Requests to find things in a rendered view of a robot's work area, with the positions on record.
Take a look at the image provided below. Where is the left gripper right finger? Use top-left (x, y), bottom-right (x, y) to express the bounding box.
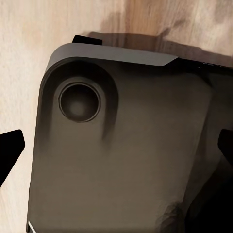
top-left (217, 129), bottom-right (233, 168)

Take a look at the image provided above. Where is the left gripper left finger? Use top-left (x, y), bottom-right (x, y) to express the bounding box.
top-left (0, 129), bottom-right (25, 187)

